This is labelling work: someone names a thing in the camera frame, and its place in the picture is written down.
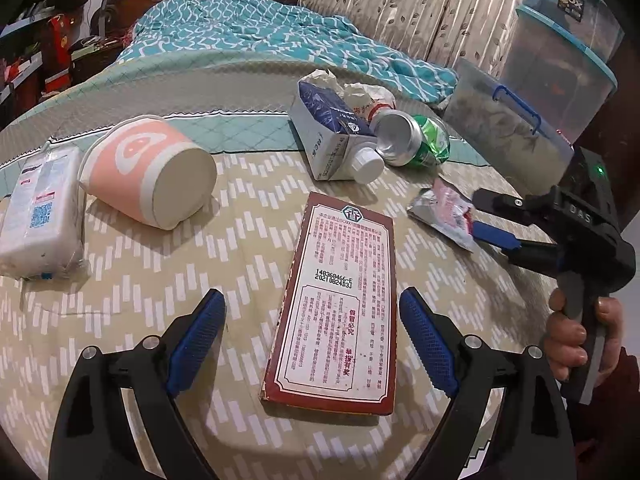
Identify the beige leaf-print curtain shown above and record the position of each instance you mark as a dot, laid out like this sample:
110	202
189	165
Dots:
410	10

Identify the white tissue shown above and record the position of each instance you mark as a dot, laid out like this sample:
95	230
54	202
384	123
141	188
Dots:
325	79

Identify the cluttered dark shelf rack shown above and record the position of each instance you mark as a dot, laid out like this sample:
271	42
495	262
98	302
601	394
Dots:
25	65

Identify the crushed green drink can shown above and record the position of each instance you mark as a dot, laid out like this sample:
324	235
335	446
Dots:
415	137

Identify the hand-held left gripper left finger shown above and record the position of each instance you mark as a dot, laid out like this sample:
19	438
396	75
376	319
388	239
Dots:
199	342

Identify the red-brown flat cardboard box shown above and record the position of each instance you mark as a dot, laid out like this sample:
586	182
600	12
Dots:
335	305

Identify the person's right hand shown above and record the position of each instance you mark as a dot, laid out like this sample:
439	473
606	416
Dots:
562	332

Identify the dark bedside stand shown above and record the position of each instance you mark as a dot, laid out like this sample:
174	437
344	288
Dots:
97	57

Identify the white tissue pack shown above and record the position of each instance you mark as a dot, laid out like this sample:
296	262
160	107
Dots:
40	215

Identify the blue and white milk carton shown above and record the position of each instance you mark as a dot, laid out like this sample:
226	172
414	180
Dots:
325	130

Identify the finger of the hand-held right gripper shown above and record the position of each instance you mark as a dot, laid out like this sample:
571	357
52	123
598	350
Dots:
515	205
495	234

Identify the person's right forearm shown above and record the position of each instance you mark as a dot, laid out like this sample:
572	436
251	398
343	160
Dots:
615	430

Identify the teal patterned blanket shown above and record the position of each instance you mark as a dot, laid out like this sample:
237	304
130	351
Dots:
280	30

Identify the white bottle with red label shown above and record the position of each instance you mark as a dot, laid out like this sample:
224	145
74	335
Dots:
375	105

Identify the pink and white paper cup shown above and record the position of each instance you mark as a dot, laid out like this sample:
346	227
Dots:
145	170

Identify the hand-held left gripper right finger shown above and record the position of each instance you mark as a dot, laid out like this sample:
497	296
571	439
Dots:
427	342

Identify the silver and red snack wrapper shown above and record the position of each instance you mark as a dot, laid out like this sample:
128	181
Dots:
447	212

